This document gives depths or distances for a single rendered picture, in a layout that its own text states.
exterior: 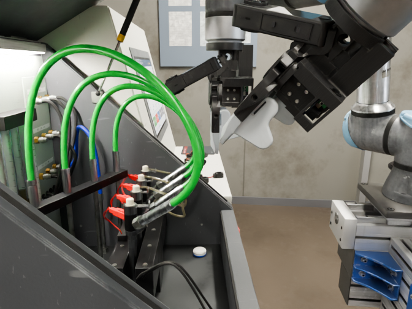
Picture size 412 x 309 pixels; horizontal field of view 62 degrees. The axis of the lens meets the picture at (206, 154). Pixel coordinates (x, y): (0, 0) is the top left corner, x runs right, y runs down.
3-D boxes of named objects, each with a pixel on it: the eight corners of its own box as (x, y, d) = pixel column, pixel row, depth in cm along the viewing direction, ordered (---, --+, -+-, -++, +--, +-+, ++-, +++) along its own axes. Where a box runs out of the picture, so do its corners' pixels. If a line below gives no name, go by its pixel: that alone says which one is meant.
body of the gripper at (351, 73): (302, 137, 39) (393, 58, 31) (249, 84, 40) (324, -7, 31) (322, 114, 44) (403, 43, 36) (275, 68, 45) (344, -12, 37)
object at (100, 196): (107, 253, 105) (102, 194, 100) (100, 253, 104) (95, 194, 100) (108, 250, 106) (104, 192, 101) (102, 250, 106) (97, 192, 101)
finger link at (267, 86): (238, 124, 39) (295, 65, 36) (228, 114, 39) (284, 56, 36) (248, 118, 44) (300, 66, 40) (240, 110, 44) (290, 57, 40)
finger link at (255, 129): (240, 174, 42) (295, 122, 38) (207, 140, 43) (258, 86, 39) (246, 168, 45) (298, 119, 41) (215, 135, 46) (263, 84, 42)
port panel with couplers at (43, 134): (49, 197, 90) (35, 77, 82) (36, 197, 90) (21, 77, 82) (67, 181, 103) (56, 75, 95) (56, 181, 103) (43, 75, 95)
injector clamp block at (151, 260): (155, 328, 75) (152, 267, 71) (109, 328, 75) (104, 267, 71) (167, 247, 108) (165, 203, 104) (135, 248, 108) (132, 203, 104)
